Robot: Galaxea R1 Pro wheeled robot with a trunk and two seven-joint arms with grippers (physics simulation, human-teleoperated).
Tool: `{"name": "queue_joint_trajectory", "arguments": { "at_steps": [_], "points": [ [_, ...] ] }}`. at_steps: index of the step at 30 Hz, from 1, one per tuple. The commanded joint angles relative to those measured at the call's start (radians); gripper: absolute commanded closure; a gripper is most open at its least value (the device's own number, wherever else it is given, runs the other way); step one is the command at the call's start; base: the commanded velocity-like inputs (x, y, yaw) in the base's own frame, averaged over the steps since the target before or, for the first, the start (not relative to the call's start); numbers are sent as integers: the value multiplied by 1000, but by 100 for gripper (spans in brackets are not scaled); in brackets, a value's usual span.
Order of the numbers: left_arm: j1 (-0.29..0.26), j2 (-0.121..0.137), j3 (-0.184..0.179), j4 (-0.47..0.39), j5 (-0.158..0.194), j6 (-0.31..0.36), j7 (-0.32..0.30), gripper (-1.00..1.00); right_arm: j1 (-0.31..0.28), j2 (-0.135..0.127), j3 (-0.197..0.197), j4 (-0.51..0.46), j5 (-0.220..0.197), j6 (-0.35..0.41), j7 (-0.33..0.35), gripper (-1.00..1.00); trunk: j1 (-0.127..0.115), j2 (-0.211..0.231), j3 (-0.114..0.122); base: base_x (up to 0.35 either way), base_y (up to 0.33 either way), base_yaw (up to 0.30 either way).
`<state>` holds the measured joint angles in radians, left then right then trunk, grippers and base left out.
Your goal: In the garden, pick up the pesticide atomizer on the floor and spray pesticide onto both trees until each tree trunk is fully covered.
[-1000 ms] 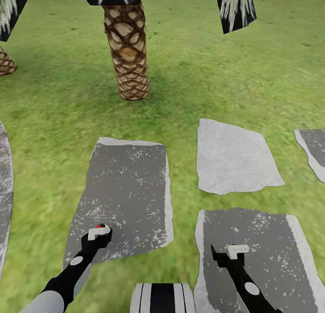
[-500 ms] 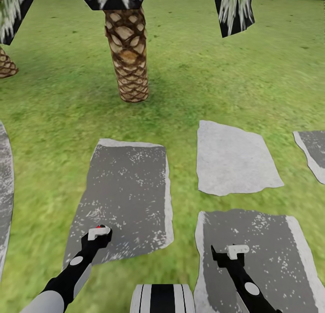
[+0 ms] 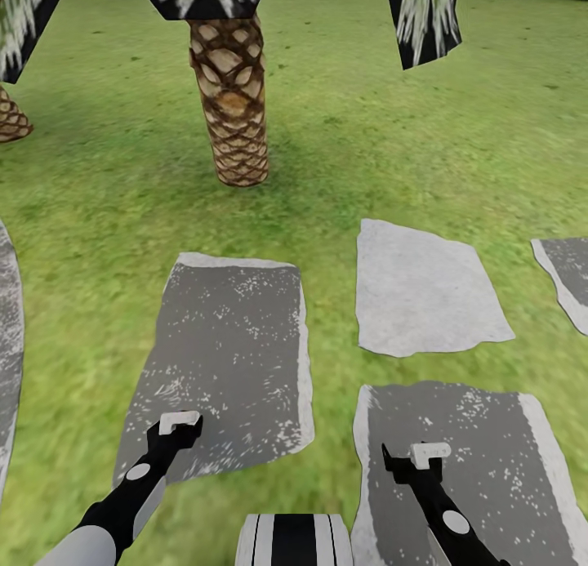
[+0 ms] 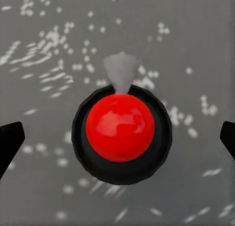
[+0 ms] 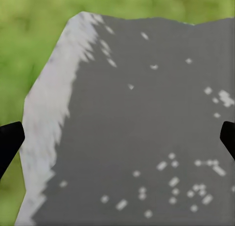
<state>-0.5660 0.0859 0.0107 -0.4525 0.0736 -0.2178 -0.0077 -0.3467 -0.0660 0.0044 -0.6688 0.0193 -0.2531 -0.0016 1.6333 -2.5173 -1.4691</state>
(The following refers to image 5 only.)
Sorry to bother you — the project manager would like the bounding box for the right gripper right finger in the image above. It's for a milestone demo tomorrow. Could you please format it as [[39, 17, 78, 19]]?
[[220, 121, 235, 160]]

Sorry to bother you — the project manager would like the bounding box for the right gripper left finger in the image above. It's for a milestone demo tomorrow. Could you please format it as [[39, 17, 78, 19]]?
[[0, 121, 25, 179]]

